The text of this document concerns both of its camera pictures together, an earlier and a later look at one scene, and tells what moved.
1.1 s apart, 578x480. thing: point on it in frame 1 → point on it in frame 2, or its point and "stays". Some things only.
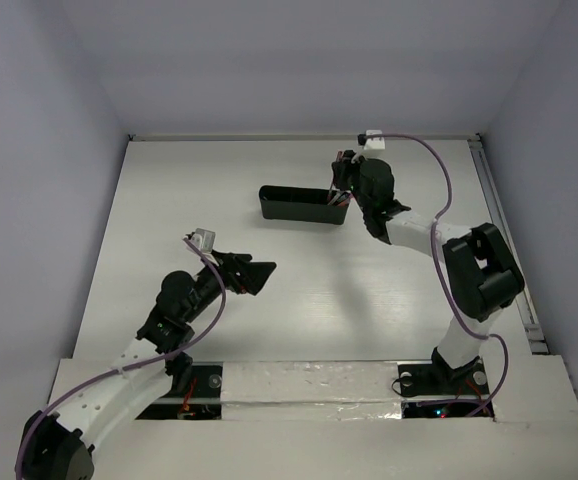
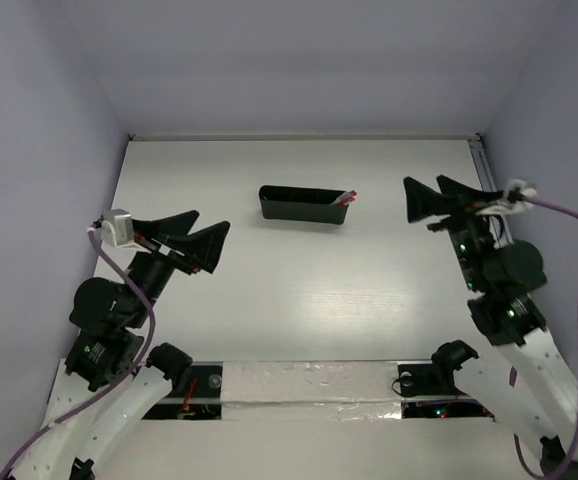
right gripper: [342, 168] → [422, 201]
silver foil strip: [310, 390] stays
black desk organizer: [300, 204] stays
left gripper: [236, 273] → [170, 255]
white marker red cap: [343, 200] stays
